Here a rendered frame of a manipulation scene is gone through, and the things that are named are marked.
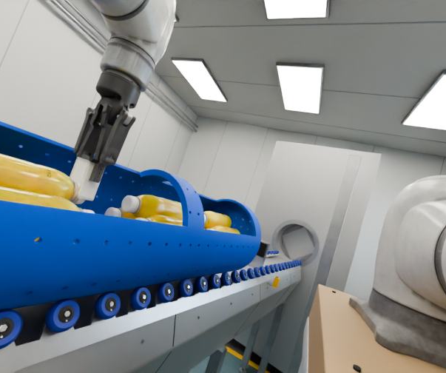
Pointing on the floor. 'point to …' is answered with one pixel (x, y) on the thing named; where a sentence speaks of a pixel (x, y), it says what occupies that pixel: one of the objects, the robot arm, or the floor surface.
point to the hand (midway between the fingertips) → (84, 179)
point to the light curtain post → (328, 250)
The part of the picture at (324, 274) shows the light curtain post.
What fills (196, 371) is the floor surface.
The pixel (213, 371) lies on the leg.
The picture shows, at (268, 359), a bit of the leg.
